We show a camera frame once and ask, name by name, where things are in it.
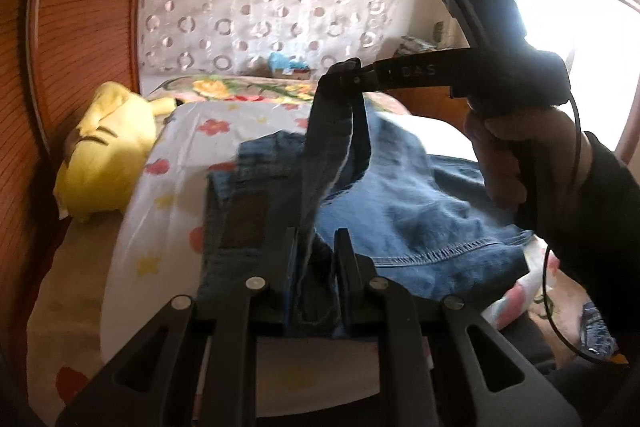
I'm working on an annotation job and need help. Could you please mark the floral blanket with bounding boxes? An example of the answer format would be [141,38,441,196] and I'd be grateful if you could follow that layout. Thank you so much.
[25,74,416,427]

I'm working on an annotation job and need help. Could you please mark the person's right forearm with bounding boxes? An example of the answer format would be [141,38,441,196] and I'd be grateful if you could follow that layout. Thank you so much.
[545,132,640,358]

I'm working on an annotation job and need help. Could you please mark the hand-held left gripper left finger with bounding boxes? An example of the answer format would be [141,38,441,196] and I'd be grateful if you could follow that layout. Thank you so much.
[55,227,301,427]

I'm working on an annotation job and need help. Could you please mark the wooden cabinet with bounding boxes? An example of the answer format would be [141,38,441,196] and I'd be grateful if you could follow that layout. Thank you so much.
[395,87,471,120]

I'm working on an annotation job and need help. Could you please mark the stack of folded cloths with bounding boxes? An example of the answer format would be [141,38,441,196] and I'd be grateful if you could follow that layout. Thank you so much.
[400,36,441,55]

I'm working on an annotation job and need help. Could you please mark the person's dark clothing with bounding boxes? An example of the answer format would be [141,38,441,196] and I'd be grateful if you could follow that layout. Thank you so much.
[500,322,640,427]

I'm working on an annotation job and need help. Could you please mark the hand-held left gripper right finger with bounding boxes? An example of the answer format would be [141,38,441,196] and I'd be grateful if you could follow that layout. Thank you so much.
[334,228,583,427]

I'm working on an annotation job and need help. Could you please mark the yellow plush toy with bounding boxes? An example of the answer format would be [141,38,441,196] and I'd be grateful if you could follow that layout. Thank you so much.
[54,82,176,223]

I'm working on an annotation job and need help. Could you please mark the cardboard box with blue bag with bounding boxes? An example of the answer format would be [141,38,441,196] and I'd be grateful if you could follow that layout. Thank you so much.
[267,52,311,80]

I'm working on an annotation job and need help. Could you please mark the person's right hand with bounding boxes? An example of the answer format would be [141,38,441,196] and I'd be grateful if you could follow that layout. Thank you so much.
[462,107,583,228]

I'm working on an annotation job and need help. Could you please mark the white strawberry print sheet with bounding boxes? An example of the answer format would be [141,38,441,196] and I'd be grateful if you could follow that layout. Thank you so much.
[100,99,561,403]

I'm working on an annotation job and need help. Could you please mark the black cable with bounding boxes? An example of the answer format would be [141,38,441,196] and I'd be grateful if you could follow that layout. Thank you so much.
[542,92,621,363]

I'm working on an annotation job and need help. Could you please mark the blue denim pants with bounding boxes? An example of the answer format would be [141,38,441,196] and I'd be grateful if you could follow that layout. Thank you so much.
[197,99,536,340]

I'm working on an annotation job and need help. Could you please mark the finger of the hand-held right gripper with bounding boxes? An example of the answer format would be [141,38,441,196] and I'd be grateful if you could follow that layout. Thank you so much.
[316,58,362,104]
[352,66,381,95]

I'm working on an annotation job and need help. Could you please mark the window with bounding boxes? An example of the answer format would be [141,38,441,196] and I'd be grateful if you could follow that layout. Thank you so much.
[505,0,640,158]

